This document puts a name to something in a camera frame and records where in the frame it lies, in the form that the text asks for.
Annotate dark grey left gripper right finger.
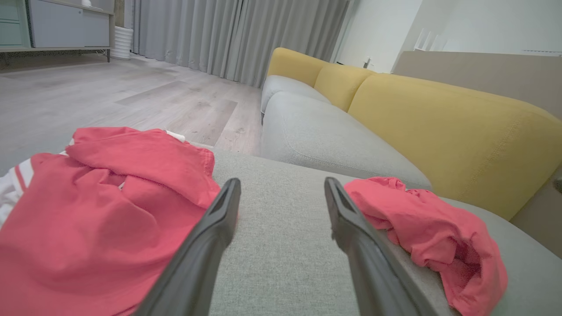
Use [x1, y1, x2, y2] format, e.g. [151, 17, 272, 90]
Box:
[324, 177, 440, 316]

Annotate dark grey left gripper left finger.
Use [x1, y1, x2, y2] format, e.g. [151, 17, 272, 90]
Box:
[132, 178, 241, 316]

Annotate red shorts with white trim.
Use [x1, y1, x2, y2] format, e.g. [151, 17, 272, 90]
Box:
[344, 176, 508, 316]

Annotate red basketball jersey number 23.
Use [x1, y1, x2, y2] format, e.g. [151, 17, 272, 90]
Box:
[0, 126, 221, 316]

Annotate large grey sofa seat cushion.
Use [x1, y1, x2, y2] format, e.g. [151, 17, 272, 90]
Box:
[261, 91, 433, 190]

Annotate large yellow sofa back cushion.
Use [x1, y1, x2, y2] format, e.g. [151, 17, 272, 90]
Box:
[347, 72, 562, 221]

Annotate small grey sofa seat cushion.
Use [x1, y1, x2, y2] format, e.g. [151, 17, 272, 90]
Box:
[261, 75, 332, 115]

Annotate grey pleated curtain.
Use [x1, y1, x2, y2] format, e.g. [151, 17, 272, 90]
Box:
[124, 0, 352, 88]

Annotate white ribbed cylinder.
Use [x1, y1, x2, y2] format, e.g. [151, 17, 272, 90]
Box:
[110, 26, 133, 60]

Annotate white slatted rack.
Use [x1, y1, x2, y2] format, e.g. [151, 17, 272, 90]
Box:
[415, 29, 448, 52]

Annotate grey cabinet with wooden frame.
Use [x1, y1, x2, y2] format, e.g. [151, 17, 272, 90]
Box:
[0, 0, 115, 62]

